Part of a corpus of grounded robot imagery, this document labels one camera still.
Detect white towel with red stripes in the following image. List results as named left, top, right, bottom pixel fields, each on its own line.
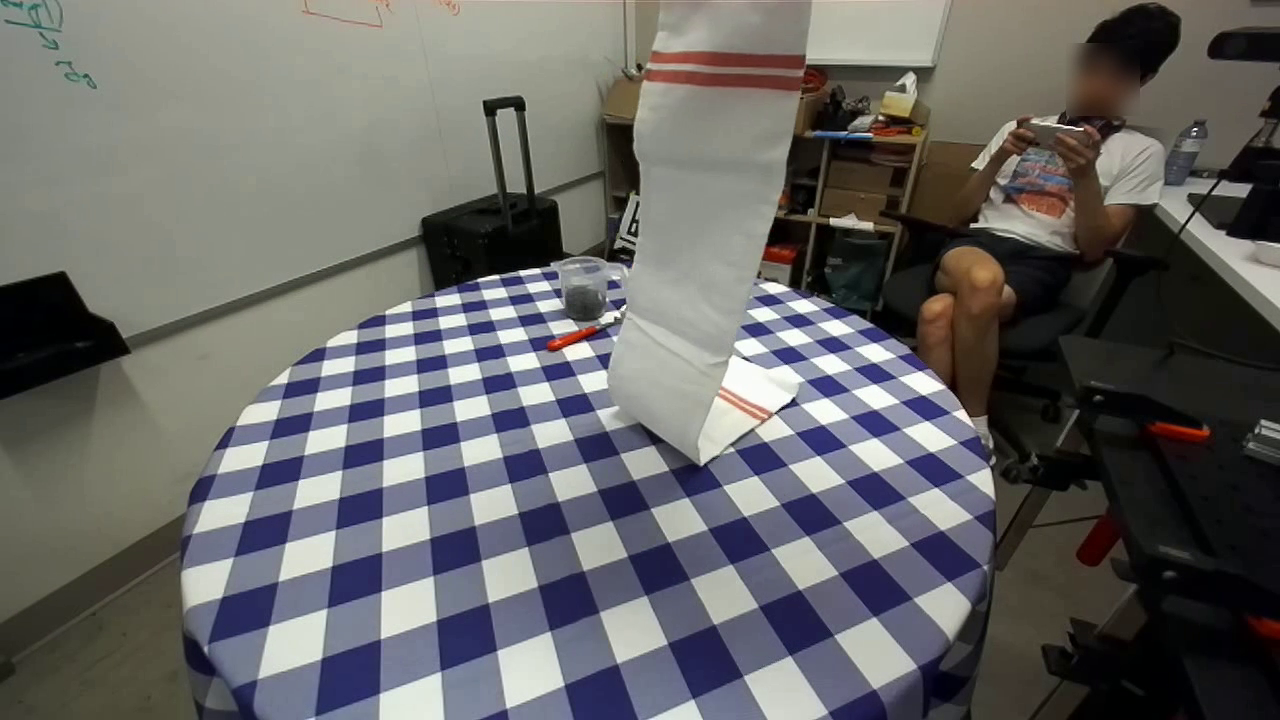
left=606, top=0, right=813, bottom=464

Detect red marker pen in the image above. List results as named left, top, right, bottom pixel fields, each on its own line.
left=548, top=311, right=625, bottom=352

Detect clear glass with beans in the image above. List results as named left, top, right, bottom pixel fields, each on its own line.
left=555, top=258, right=606, bottom=326

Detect black rolling suitcase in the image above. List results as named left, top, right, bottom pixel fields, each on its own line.
left=418, top=98, right=563, bottom=290

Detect blue white checkered tablecloth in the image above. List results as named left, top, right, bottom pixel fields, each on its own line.
left=181, top=273, right=995, bottom=720

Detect wooden storage shelf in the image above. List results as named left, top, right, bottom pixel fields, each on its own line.
left=597, top=73, right=935, bottom=316

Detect black office chair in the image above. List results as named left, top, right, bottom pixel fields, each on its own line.
left=984, top=253, right=1162, bottom=498

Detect seated person in white shirt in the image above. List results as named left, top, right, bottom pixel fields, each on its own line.
left=913, top=0, right=1185, bottom=432

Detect white desk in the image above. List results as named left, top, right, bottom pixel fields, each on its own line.
left=1155, top=181, right=1280, bottom=333

